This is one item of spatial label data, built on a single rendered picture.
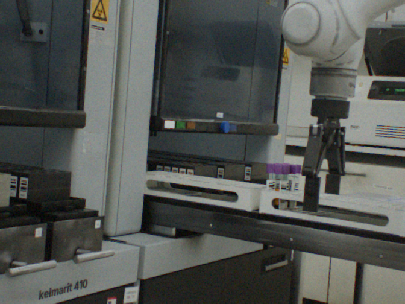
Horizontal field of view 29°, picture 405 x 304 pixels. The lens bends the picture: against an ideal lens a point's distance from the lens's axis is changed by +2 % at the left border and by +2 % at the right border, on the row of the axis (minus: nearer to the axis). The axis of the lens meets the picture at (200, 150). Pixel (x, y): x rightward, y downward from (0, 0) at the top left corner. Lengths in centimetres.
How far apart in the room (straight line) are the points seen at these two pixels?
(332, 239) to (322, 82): 30
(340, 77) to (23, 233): 67
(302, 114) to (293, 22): 343
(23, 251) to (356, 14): 69
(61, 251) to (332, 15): 62
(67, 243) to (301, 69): 356
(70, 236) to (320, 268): 283
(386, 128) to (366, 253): 249
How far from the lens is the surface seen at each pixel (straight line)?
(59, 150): 151
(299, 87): 479
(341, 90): 153
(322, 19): 134
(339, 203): 151
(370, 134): 396
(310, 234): 152
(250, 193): 159
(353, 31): 139
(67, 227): 136
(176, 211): 166
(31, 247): 130
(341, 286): 407
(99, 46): 152
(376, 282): 400
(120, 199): 162
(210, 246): 179
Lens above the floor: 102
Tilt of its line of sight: 3 degrees down
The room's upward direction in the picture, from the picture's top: 5 degrees clockwise
